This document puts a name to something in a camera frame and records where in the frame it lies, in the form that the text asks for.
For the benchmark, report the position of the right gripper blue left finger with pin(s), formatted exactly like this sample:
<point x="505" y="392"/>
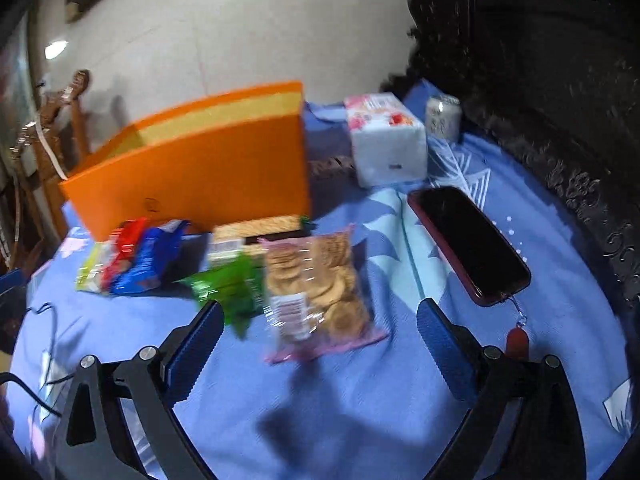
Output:
<point x="187" y="349"/>

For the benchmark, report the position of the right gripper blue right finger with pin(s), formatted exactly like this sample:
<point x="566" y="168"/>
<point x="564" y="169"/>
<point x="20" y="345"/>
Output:
<point x="453" y="348"/>

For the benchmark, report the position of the blue snack bag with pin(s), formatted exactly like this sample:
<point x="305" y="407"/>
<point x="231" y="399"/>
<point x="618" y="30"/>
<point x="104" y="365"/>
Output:
<point x="159" y="246"/>

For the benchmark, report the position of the pink small-cookie bag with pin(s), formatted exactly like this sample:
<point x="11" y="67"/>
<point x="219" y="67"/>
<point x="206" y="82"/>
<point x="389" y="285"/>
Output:
<point x="314" y="300"/>

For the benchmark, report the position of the red phone charm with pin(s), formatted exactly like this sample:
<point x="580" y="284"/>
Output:
<point x="517" y="341"/>

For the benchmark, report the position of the red-cased smartphone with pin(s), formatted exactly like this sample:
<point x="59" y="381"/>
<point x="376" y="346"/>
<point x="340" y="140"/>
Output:
<point x="488" y="267"/>

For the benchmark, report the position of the green snack packet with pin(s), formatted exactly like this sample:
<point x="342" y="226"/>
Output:
<point x="238" y="286"/>

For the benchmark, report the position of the blue patterned tablecloth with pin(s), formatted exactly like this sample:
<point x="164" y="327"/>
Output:
<point x="383" y="412"/>

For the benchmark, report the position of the yellow-green snack packet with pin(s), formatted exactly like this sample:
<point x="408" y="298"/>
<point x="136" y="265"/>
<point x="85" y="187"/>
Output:
<point x="90" y="274"/>

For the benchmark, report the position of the beige black cracker box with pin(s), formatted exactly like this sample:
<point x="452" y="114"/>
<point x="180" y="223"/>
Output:
<point x="243" y="238"/>

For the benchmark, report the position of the small red candy packet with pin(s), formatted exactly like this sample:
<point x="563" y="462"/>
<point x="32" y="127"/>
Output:
<point x="123" y="246"/>

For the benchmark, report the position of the orange cardboard box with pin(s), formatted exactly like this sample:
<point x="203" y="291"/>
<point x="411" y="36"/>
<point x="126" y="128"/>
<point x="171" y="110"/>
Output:
<point x="234" y="157"/>

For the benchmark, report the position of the floral tissue pack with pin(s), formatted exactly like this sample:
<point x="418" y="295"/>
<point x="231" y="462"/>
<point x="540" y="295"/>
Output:
<point x="388" y="142"/>

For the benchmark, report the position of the white drink can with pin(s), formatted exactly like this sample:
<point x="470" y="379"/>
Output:
<point x="443" y="117"/>

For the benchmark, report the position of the carved wooden chair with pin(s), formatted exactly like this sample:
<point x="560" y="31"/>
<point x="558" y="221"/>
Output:
<point x="38" y="162"/>

